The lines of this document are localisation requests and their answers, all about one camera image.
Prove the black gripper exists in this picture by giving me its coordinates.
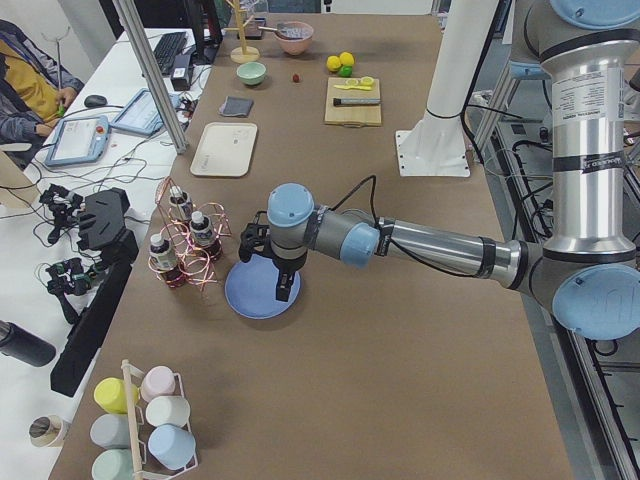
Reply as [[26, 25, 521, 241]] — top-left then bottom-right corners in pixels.
[[273, 248, 306, 301]]

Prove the blue round plate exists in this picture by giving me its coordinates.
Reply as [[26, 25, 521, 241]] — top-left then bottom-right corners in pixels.
[[225, 255, 301, 320]]

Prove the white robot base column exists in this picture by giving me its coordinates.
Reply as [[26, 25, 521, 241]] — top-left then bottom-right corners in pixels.
[[396, 0, 499, 177]]

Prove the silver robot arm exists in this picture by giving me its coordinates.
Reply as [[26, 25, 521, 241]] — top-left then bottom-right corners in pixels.
[[264, 1, 639, 340]]

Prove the dark drink bottle middle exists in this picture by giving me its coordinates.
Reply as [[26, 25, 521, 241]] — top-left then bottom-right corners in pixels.
[[189, 210, 222, 261]]

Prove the dark drink bottle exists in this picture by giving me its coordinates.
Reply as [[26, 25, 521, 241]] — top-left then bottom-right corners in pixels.
[[149, 233, 186, 288], [169, 185, 194, 222], [189, 210, 222, 261]]

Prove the dark drink bottle front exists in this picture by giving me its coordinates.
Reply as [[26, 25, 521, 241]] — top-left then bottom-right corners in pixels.
[[149, 233, 186, 288]]

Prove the dark drink bottle back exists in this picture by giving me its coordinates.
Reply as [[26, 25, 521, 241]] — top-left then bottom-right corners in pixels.
[[169, 185, 194, 222]]

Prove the cream rabbit tray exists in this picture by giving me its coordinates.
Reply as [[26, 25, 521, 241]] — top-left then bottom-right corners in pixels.
[[190, 122, 258, 178]]

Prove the pink cup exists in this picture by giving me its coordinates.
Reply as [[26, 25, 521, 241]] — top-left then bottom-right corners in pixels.
[[140, 365, 176, 402]]

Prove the wooden cutting board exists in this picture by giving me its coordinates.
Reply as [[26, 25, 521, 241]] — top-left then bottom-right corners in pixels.
[[324, 77, 382, 127]]

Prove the white cup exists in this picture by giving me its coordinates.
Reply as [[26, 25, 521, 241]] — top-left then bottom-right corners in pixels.
[[145, 396, 191, 428]]

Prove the grey folded cloth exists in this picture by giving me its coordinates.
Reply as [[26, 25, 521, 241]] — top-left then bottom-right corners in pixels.
[[219, 96, 254, 118]]

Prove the steel muddler black tip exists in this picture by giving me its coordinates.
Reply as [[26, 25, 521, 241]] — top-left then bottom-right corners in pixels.
[[332, 98, 381, 107]]

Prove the light blue cup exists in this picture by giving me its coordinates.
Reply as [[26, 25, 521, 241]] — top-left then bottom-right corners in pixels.
[[147, 424, 196, 470]]

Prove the yellow plastic knife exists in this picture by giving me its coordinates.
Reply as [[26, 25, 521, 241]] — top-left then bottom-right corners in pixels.
[[333, 84, 373, 91]]

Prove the yellow cup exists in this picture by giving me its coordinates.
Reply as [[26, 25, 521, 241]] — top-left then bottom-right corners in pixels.
[[93, 377, 127, 414]]

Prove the green bowl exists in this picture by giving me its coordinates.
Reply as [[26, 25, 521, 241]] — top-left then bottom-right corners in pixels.
[[236, 61, 267, 86]]

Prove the green lime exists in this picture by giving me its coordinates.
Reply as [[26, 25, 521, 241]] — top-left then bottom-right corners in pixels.
[[338, 65, 353, 78]]

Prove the teach pendant rear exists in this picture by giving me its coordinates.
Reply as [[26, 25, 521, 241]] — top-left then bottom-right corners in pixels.
[[110, 89, 163, 136]]

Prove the teach pendant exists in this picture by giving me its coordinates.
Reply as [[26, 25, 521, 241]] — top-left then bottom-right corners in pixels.
[[44, 115, 110, 167], [110, 89, 163, 136]]

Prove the yellow lemon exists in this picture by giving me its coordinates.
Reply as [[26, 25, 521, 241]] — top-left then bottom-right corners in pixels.
[[339, 51, 355, 67], [326, 55, 342, 72]]

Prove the grey cup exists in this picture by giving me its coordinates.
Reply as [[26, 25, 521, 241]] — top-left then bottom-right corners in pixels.
[[90, 414, 130, 449]]

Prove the wooden cup tree stand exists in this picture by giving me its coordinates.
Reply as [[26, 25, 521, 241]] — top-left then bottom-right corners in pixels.
[[226, 0, 260, 64]]

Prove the white cup rack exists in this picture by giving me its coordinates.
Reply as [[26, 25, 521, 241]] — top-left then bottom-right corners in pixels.
[[121, 359, 200, 480]]

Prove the pink bowl with ice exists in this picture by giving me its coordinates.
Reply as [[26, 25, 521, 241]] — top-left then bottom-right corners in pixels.
[[276, 21, 314, 56]]

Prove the teach pendant front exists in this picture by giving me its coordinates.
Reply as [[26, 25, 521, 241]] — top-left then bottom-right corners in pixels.
[[44, 115, 110, 167]]

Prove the mint green cup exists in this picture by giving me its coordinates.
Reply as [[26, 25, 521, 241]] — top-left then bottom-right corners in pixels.
[[91, 449, 133, 480]]

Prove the metal ice scoop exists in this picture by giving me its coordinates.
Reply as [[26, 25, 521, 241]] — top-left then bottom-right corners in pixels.
[[258, 26, 304, 40]]

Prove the black keyboard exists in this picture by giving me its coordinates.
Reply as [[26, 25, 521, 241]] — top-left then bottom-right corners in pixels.
[[153, 31, 187, 76]]

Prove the black computer mouse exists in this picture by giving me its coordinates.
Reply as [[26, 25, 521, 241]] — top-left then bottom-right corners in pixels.
[[84, 94, 109, 109]]

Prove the black thermos bottle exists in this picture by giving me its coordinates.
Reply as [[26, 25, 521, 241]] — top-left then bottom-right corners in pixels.
[[1, 321, 56, 367]]

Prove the tape roll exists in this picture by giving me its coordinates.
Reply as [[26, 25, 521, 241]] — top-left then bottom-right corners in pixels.
[[29, 414, 71, 448]]

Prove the seated person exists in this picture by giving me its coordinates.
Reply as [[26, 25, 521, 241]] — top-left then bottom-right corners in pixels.
[[1, 20, 84, 169]]

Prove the copper wire bottle rack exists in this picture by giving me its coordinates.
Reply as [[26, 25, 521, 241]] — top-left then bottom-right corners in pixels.
[[147, 177, 231, 291]]

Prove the aluminium frame post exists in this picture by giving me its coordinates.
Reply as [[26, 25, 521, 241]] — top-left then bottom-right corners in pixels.
[[113, 0, 188, 154]]

